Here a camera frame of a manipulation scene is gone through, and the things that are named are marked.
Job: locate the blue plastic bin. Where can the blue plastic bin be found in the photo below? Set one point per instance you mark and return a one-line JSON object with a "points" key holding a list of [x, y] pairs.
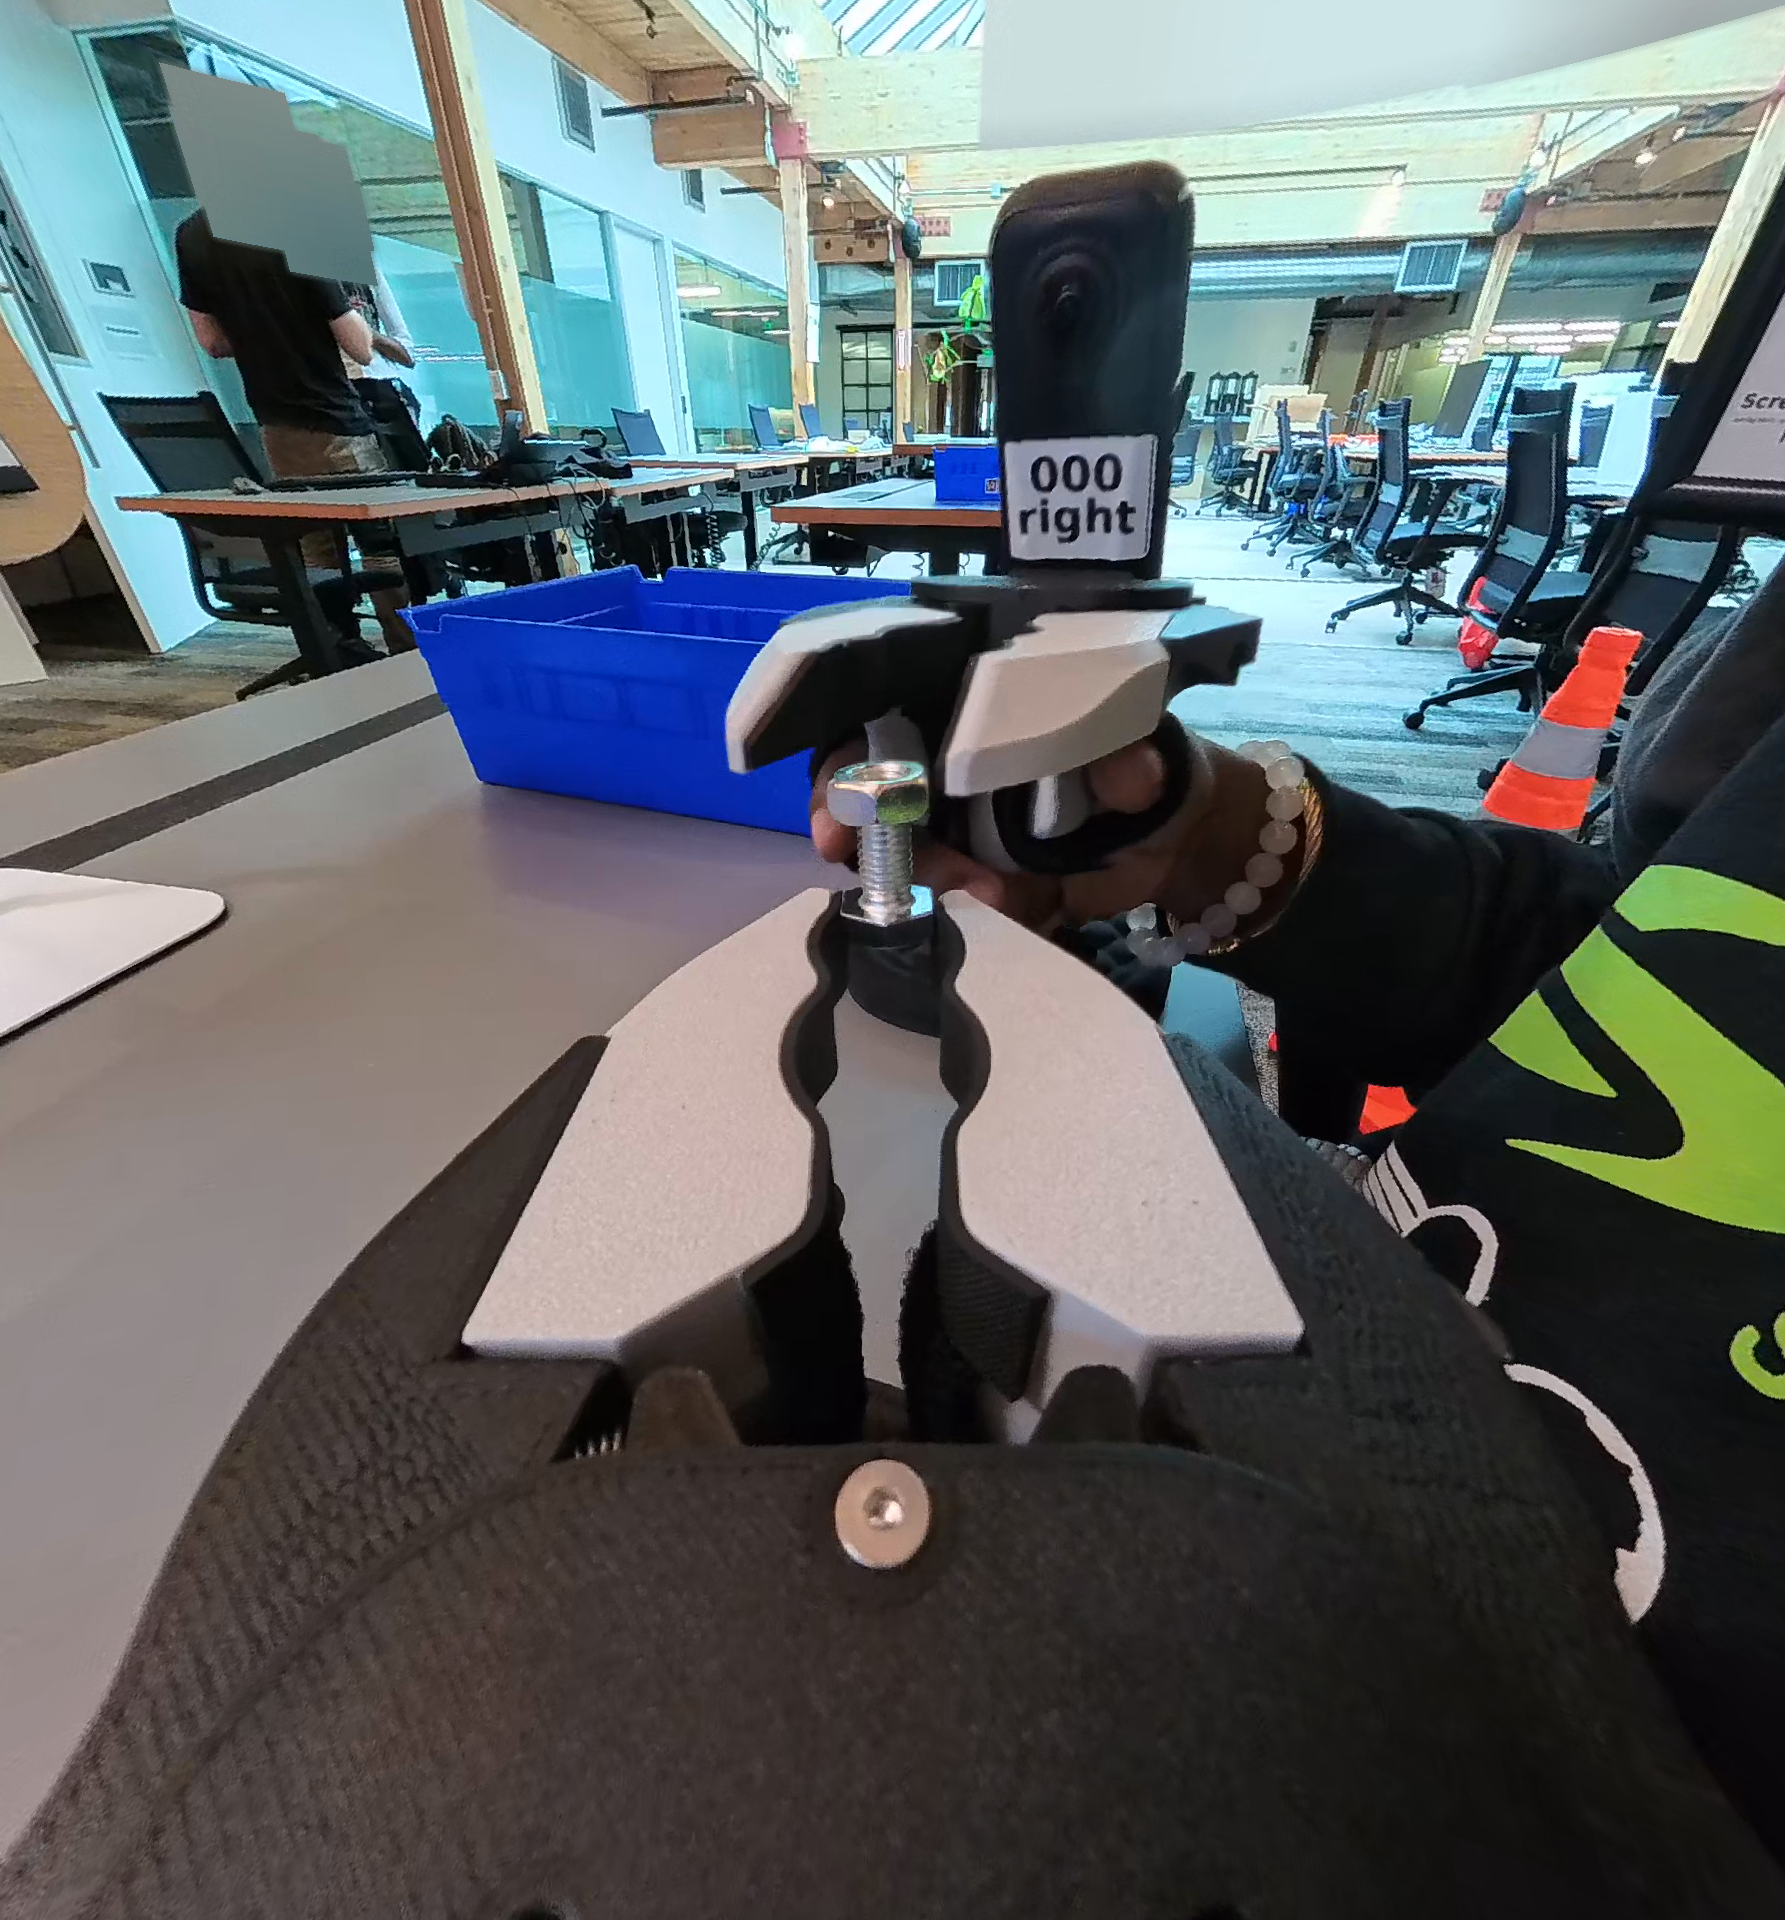
{"points": [[561, 688]]}

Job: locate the black mesh office chair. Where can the black mesh office chair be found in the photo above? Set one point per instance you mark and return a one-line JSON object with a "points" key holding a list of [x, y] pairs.
{"points": [[188, 450]]}

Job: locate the black honeycomb cushion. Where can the black honeycomb cushion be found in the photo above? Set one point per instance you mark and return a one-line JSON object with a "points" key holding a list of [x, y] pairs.
{"points": [[899, 989]]}

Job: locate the black backpack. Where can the black backpack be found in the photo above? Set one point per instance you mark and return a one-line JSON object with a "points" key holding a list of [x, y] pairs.
{"points": [[457, 443]]}

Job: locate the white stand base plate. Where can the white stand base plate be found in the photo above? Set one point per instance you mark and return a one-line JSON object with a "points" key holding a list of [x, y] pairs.
{"points": [[98, 929]]}

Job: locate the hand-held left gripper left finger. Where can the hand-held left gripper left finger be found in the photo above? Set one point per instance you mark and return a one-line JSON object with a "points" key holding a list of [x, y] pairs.
{"points": [[652, 1184]]}

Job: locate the medium steel nut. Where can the medium steel nut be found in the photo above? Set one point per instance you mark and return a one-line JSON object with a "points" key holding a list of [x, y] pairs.
{"points": [[871, 791]]}

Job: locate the row of black office chairs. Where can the row of black office chairs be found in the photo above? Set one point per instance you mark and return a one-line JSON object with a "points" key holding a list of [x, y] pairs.
{"points": [[1537, 510]]}

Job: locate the orange traffic cone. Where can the orange traffic cone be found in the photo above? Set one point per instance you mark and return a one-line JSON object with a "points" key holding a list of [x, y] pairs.
{"points": [[1385, 1110], [1560, 743]]}

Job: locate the small blue bin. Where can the small blue bin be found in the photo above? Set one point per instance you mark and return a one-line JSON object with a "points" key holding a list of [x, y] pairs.
{"points": [[965, 478]]}

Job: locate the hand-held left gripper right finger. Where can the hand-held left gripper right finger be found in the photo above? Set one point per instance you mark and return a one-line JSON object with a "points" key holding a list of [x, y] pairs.
{"points": [[1131, 1200]]}

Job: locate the medium steel bolt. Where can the medium steel bolt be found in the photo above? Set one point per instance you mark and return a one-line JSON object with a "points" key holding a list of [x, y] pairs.
{"points": [[885, 879]]}

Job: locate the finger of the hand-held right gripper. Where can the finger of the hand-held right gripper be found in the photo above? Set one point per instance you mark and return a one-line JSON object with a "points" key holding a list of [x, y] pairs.
{"points": [[1057, 688], [831, 674]]}

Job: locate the person's right hand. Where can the person's right hand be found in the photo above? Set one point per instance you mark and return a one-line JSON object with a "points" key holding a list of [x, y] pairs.
{"points": [[1192, 869]]}

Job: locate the person's right forearm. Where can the person's right forearm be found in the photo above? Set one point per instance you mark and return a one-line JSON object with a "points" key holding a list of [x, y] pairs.
{"points": [[1446, 916]]}

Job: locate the red bag on chair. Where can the red bag on chair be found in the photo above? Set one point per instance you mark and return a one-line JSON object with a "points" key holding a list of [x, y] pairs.
{"points": [[1477, 630]]}

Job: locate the black hoodie with green print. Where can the black hoodie with green print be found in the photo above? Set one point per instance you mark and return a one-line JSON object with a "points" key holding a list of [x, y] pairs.
{"points": [[1658, 1051]]}

